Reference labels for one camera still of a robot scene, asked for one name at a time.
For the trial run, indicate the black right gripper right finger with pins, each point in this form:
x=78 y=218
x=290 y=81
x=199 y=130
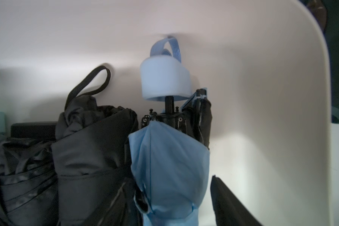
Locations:
x=229 y=211

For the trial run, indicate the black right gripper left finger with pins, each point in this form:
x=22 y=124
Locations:
x=117 y=209

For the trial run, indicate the black umbrella front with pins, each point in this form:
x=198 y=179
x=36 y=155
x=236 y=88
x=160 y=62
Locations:
x=91 y=153

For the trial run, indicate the black umbrella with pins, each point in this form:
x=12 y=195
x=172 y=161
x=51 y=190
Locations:
x=28 y=181
x=91 y=153

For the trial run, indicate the light blue umbrella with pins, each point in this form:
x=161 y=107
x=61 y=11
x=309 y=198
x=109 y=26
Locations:
x=170 y=153

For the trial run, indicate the white plastic storage box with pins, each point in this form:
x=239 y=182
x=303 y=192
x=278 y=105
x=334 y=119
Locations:
x=265 y=65

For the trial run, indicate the dark green cloth napkin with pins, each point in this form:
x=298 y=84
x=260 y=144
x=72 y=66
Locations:
x=326 y=14

